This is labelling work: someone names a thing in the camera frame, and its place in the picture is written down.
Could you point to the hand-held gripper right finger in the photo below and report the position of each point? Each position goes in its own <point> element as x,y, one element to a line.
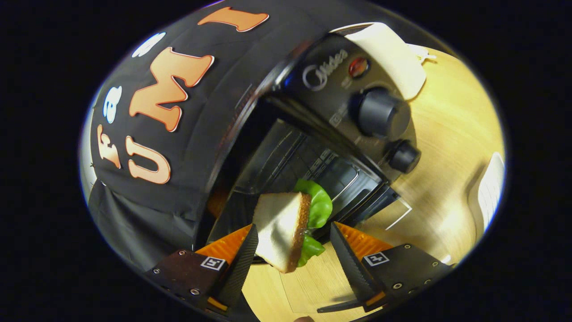
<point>351,264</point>

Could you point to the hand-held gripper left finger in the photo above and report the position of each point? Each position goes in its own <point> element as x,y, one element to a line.
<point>239,268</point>

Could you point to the toy sandwich with lettuce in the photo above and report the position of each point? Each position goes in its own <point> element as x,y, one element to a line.
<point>279,228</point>

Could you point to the black toaster oven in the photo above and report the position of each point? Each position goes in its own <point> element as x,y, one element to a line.
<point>330,94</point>

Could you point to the white pop-up toaster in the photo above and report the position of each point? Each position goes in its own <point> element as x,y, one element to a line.
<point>389,53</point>

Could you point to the white plate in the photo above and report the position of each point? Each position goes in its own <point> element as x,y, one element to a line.
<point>489,197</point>

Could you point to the small yellow white object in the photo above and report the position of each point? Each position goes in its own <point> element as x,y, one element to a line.
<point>422,52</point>

